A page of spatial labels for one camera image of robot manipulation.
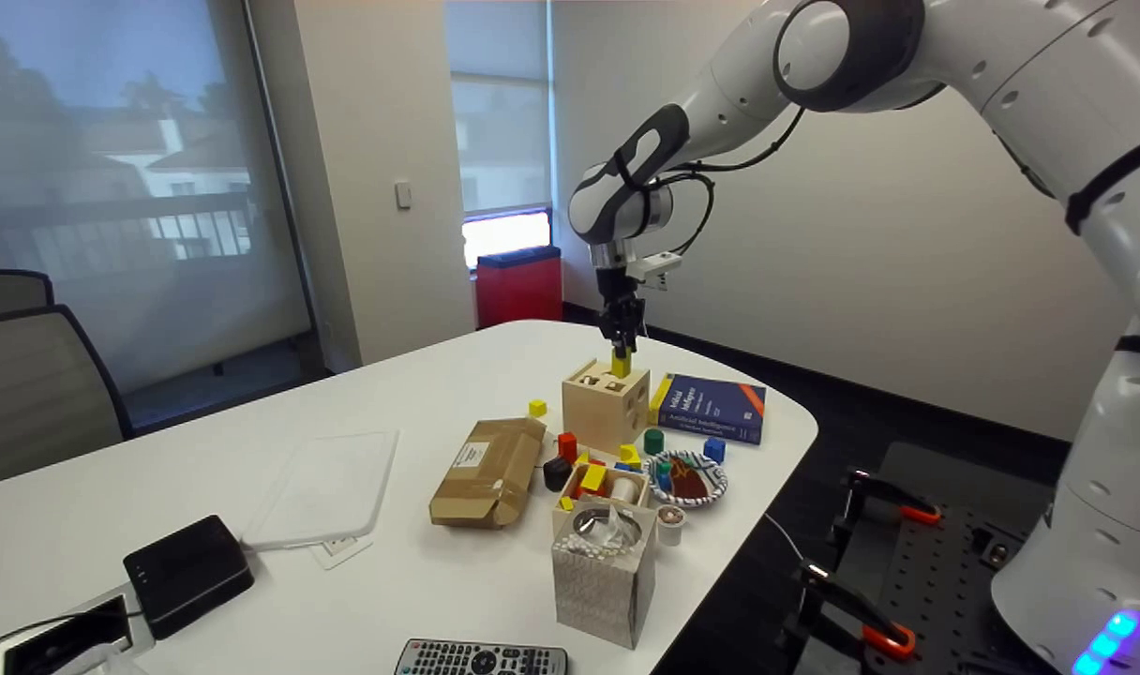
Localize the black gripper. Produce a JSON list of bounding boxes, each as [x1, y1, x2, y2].
[[592, 261, 650, 363]]

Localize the wooden shape sorter cube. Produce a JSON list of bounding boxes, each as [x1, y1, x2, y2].
[[557, 357, 651, 458]]

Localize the blue book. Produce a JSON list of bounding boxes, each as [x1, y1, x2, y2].
[[656, 371, 772, 451]]

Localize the red bin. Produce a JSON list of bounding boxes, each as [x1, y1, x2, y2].
[[471, 245, 567, 332]]

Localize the wooden tray with blocks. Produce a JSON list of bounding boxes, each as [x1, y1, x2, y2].
[[553, 453, 656, 517]]

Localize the patterned bowl with coloured pieces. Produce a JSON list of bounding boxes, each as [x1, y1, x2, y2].
[[642, 451, 730, 512]]

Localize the brown cardboard box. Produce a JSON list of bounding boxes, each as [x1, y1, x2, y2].
[[425, 416, 552, 531]]

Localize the small white cylinder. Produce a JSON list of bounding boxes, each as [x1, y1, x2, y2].
[[651, 503, 690, 552]]

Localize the black clamp orange tips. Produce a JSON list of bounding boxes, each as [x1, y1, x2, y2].
[[825, 463, 947, 555], [780, 561, 921, 667]]

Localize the white paper sheets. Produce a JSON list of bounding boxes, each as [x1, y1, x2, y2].
[[232, 427, 401, 568]]

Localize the grey remote control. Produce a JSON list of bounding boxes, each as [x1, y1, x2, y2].
[[391, 635, 575, 675]]

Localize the black box device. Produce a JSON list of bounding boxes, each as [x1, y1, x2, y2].
[[121, 510, 258, 641]]

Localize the grey office chair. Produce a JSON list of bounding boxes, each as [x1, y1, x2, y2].
[[0, 302, 131, 492], [0, 265, 56, 327]]

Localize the black tablet on stand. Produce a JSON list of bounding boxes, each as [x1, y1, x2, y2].
[[0, 591, 137, 675]]

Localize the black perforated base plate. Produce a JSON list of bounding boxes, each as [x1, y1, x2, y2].
[[792, 435, 1072, 675]]

